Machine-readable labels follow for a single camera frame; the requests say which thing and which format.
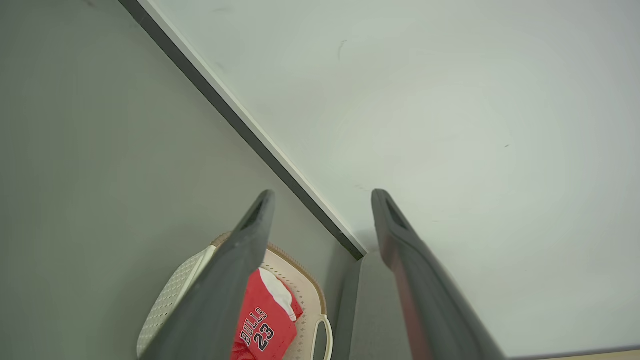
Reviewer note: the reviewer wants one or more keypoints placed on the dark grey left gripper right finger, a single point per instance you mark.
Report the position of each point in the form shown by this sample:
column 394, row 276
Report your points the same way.
column 430, row 300

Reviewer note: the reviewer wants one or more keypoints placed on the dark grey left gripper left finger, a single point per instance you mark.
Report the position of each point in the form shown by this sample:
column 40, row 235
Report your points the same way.
column 215, row 300

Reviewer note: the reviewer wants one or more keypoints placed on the red Bulls 23 jersey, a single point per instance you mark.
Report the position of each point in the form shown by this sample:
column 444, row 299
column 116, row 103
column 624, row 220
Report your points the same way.
column 265, row 330

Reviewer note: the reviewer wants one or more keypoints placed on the grey fabric sofa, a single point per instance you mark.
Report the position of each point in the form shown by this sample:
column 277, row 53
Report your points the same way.
column 370, row 310

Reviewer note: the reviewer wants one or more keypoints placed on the cream perforated laundry basket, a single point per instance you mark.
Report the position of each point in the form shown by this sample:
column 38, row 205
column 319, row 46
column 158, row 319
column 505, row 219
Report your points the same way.
column 310, row 300

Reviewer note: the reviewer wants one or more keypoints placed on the black and white baseboard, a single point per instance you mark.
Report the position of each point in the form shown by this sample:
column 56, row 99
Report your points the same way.
column 238, row 125

